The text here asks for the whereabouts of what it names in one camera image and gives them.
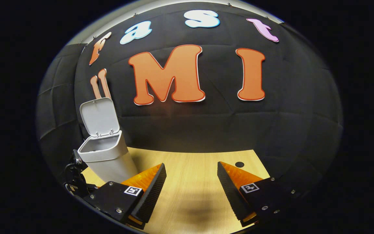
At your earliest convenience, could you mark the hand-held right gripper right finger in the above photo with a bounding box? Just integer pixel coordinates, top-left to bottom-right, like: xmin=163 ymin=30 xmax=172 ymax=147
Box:
xmin=217 ymin=161 xmax=306 ymax=228

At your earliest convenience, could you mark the white desktop garbage bin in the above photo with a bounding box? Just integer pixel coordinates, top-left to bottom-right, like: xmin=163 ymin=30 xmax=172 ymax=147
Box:
xmin=77 ymin=97 xmax=139 ymax=184

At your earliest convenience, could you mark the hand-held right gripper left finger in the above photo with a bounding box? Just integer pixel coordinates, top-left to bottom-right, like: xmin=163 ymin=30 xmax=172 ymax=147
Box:
xmin=82 ymin=163 xmax=167 ymax=230

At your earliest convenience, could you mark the wooden desktop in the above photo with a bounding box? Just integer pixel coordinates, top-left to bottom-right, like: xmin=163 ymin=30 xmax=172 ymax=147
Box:
xmin=81 ymin=147 xmax=271 ymax=234

